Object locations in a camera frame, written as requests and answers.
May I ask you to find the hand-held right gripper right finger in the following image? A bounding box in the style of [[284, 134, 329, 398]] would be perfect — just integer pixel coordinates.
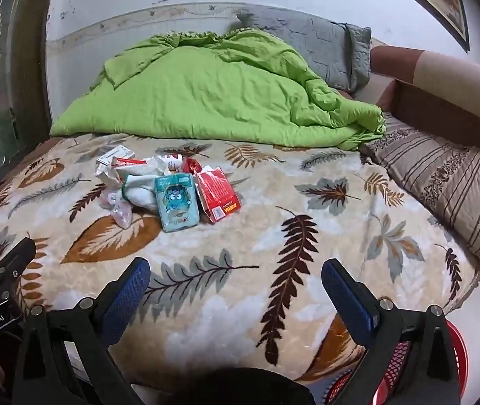
[[321, 259, 462, 405]]

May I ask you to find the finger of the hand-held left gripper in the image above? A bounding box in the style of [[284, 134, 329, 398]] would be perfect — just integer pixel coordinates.
[[0, 237, 37, 280]]

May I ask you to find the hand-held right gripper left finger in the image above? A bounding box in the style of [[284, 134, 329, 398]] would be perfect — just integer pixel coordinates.
[[12, 257, 152, 405]]

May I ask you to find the red plastic basket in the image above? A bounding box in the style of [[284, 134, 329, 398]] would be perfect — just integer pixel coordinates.
[[324, 318, 470, 405]]

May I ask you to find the white blue medicine box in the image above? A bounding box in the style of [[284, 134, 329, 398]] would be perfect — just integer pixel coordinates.
[[96, 145, 136, 165]]

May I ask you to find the pinkish clear plastic bag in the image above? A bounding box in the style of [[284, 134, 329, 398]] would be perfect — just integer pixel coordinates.
[[100, 190, 133, 228]]

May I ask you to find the white green crumpled packet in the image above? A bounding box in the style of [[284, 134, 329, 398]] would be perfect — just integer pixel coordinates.
[[121, 172, 160, 212]]

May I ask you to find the teal cartoon packet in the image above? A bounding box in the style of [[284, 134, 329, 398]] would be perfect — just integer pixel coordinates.
[[154, 173, 200, 233]]

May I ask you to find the leaf-printed beige blanket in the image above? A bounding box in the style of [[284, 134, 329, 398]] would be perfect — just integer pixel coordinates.
[[0, 133, 480, 393]]

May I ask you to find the red white flat packet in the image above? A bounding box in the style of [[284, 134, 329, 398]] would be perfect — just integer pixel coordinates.
[[111, 157, 150, 170]]

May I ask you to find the bright red torn packet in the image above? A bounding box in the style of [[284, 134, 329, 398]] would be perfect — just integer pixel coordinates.
[[195, 166, 241, 224]]

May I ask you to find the red crumpled wrapper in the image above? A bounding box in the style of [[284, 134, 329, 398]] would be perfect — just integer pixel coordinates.
[[181, 157, 203, 176]]

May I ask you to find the brown striped pillow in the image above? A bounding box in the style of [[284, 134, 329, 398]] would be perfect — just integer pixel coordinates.
[[358, 112, 480, 266]]

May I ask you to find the green quilt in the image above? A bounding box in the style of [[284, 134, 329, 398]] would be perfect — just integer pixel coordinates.
[[49, 29, 386, 151]]

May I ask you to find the grey quilted pillow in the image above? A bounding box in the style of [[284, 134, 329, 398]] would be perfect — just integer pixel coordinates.
[[235, 5, 372, 93]]

